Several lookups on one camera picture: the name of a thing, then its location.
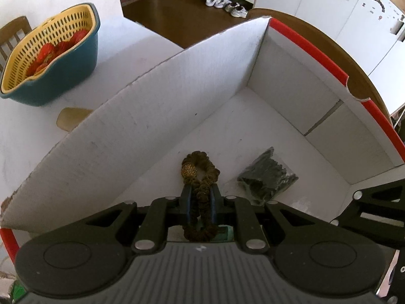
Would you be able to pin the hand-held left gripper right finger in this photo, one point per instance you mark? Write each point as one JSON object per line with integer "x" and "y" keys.
{"x": 216, "y": 204}

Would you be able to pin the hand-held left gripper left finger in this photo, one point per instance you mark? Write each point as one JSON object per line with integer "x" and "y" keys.
{"x": 187, "y": 204}

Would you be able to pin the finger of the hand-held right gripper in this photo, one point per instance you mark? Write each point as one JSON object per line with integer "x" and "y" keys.
{"x": 379, "y": 196}

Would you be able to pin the bag of black screws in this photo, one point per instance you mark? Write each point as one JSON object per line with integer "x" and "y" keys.
{"x": 267, "y": 177}

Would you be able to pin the red cardboard shoebox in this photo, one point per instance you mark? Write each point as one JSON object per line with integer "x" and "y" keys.
{"x": 158, "y": 110}

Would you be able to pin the small tan plastic piece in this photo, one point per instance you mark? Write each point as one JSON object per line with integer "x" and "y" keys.
{"x": 72, "y": 118}

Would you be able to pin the wooden round-back chair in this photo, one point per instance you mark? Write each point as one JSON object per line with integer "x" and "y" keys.
{"x": 316, "y": 34}

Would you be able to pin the yellow and teal basket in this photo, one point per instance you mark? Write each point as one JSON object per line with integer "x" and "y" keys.
{"x": 63, "y": 82}

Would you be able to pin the grey sneakers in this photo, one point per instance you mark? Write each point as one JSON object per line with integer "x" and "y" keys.
{"x": 238, "y": 10}

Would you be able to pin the pile of red strawberries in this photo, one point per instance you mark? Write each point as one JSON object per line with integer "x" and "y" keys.
{"x": 50, "y": 52}

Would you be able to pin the white stickered cabinet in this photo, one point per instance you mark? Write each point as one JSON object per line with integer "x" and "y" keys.
{"x": 316, "y": 0}

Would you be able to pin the yellow strainer basket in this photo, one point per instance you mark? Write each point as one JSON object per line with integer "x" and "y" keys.
{"x": 63, "y": 22}

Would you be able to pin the wooden slat-back chair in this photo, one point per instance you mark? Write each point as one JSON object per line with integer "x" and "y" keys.
{"x": 17, "y": 30}

